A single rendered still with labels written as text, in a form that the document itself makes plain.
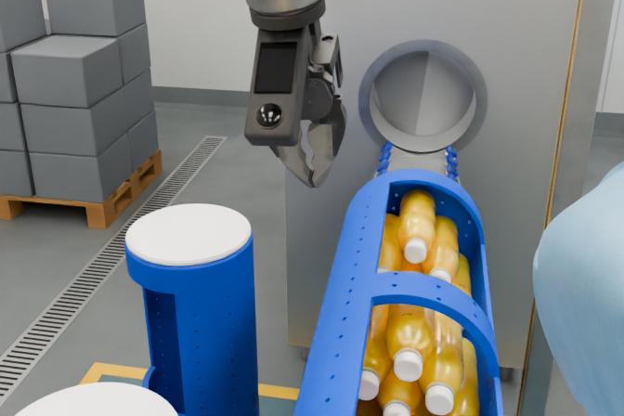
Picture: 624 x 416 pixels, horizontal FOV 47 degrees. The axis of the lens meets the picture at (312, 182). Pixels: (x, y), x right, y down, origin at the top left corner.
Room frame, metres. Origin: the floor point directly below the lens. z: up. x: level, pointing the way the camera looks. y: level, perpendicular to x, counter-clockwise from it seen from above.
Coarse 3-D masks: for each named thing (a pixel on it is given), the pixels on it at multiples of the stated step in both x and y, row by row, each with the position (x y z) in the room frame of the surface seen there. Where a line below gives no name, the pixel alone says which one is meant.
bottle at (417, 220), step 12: (408, 192) 1.31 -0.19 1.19; (420, 192) 1.30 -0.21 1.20; (408, 204) 1.25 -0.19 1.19; (420, 204) 1.24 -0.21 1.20; (432, 204) 1.27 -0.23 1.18; (408, 216) 1.20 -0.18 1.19; (420, 216) 1.19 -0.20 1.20; (432, 216) 1.22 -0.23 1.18; (408, 228) 1.16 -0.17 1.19; (420, 228) 1.16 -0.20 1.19; (432, 228) 1.17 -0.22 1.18; (408, 240) 1.14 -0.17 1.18; (420, 240) 1.13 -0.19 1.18; (432, 240) 1.15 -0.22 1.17
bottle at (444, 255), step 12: (444, 216) 1.30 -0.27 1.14; (444, 228) 1.25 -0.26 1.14; (456, 228) 1.28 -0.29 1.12; (444, 240) 1.20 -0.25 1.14; (456, 240) 1.23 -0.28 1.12; (432, 252) 1.16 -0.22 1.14; (444, 252) 1.16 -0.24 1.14; (456, 252) 1.18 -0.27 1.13; (432, 264) 1.14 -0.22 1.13; (444, 264) 1.13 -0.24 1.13; (456, 264) 1.15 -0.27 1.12
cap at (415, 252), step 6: (414, 240) 1.13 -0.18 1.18; (408, 246) 1.12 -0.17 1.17; (414, 246) 1.11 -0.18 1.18; (420, 246) 1.11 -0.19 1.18; (408, 252) 1.12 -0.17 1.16; (414, 252) 1.11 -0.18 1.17; (420, 252) 1.11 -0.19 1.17; (408, 258) 1.11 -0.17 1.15; (414, 258) 1.11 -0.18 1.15; (420, 258) 1.11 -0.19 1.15
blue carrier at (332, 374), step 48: (384, 192) 1.24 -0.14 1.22; (432, 192) 1.32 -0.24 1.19; (480, 240) 1.25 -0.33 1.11; (336, 288) 0.97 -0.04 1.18; (384, 288) 0.89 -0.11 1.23; (432, 288) 0.90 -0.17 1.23; (480, 288) 1.15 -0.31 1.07; (336, 336) 0.82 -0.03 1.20; (480, 336) 0.85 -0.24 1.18; (336, 384) 0.71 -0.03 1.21; (480, 384) 0.91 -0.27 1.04
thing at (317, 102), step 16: (320, 0) 0.67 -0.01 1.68; (256, 16) 0.66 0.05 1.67; (272, 16) 0.65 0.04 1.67; (288, 16) 0.65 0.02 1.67; (304, 16) 0.65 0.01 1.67; (320, 16) 0.67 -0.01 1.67; (320, 32) 0.74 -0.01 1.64; (320, 48) 0.71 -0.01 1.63; (336, 48) 0.72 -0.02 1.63; (320, 64) 0.68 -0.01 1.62; (336, 64) 0.72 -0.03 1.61; (320, 80) 0.67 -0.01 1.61; (304, 96) 0.67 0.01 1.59; (320, 96) 0.67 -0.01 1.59; (304, 112) 0.68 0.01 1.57; (320, 112) 0.67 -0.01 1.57
